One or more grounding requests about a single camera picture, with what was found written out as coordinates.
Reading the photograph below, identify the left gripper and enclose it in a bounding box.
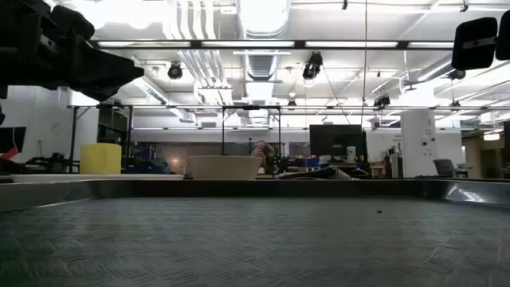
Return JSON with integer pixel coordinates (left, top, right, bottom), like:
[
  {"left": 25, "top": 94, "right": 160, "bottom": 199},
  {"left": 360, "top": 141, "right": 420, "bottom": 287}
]
[{"left": 0, "top": 0, "right": 145, "bottom": 103}]

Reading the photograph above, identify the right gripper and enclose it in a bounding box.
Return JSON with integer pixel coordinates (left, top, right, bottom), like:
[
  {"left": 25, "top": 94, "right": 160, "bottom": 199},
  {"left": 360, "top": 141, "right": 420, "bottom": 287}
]
[{"left": 451, "top": 10, "right": 510, "bottom": 72}]

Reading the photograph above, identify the yellow mug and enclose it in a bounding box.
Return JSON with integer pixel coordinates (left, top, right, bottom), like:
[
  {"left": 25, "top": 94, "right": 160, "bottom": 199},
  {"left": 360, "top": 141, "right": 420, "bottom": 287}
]
[{"left": 79, "top": 143, "right": 123, "bottom": 175}]

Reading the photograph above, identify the beige bowl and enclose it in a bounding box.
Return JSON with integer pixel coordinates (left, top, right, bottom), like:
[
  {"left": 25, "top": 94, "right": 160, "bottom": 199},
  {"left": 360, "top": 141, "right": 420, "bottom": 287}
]
[{"left": 186, "top": 155, "right": 264, "bottom": 181}]

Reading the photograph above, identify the gray cloth napkin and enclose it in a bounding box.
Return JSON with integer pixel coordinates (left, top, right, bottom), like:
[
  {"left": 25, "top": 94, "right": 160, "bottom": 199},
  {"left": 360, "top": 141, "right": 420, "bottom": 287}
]
[{"left": 274, "top": 164, "right": 354, "bottom": 181}]

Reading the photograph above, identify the black textured serving tray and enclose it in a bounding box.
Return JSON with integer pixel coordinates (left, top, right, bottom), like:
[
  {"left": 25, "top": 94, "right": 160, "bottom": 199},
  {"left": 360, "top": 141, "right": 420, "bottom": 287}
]
[{"left": 0, "top": 178, "right": 510, "bottom": 287}]

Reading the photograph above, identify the white pillar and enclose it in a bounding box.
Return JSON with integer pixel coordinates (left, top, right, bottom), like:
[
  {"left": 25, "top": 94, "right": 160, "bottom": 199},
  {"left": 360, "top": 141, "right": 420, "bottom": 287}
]
[{"left": 400, "top": 110, "right": 438, "bottom": 179}]

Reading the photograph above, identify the gray office chair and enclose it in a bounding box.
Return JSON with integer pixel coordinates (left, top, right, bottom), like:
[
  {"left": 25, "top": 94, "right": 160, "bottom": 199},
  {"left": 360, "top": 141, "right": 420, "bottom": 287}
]
[{"left": 433, "top": 159, "right": 458, "bottom": 179}]

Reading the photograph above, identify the red and black equipment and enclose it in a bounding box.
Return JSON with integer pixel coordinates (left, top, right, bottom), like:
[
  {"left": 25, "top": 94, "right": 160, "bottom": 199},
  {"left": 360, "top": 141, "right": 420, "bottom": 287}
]
[{"left": 0, "top": 126, "right": 27, "bottom": 161}]

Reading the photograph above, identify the black monitor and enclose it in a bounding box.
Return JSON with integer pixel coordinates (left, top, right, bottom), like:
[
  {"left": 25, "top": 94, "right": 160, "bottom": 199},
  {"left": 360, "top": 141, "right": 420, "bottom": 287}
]
[{"left": 309, "top": 124, "right": 368, "bottom": 163}]

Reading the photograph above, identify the thin hanging cable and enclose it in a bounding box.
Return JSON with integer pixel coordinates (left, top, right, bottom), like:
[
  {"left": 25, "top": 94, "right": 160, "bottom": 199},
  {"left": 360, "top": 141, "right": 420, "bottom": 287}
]
[{"left": 359, "top": 0, "right": 368, "bottom": 128}]

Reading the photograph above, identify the silver ceiling air duct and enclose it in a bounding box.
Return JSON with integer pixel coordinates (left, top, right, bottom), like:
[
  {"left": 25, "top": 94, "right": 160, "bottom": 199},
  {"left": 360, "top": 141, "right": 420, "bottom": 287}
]
[{"left": 234, "top": 0, "right": 292, "bottom": 83}]

